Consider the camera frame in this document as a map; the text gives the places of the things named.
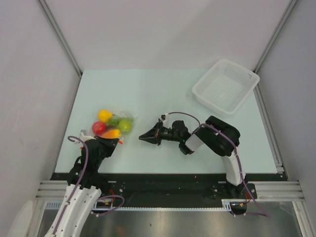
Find aluminium frame post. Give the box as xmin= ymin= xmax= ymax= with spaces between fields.
xmin=254 ymin=0 xmax=300 ymax=73
xmin=36 ymin=0 xmax=82 ymax=78

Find right aluminium frame post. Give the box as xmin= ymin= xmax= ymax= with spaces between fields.
xmin=254 ymin=0 xmax=300 ymax=73

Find aluminium rail right side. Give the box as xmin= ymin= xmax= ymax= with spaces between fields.
xmin=254 ymin=85 xmax=285 ymax=174

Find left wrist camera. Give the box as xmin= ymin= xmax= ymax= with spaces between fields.
xmin=79 ymin=130 xmax=95 ymax=142

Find red fake apple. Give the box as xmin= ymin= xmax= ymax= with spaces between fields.
xmin=92 ymin=121 xmax=107 ymax=135

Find orange fake mango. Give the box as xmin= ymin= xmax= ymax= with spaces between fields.
xmin=101 ymin=129 xmax=121 ymax=139

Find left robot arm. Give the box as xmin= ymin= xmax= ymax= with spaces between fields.
xmin=45 ymin=135 xmax=120 ymax=237

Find white plastic basket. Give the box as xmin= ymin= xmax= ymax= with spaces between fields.
xmin=192 ymin=59 xmax=260 ymax=117

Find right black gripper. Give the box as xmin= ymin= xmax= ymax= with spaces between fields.
xmin=139 ymin=120 xmax=181 ymax=146

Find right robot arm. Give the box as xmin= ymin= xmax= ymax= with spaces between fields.
xmin=139 ymin=115 xmax=249 ymax=198

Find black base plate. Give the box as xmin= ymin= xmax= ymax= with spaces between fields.
xmin=50 ymin=172 xmax=288 ymax=214

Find green fake grapes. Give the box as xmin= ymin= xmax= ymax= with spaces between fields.
xmin=107 ymin=117 xmax=134 ymax=127

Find clear zip top bag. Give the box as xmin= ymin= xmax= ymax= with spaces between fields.
xmin=91 ymin=109 xmax=137 ymax=145

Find left aluminium frame post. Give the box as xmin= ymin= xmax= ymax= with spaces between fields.
xmin=36 ymin=0 xmax=82 ymax=78

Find white cable duct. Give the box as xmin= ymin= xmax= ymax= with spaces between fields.
xmin=45 ymin=200 xmax=237 ymax=212

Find green fake pear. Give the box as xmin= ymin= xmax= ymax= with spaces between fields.
xmin=117 ymin=118 xmax=133 ymax=133

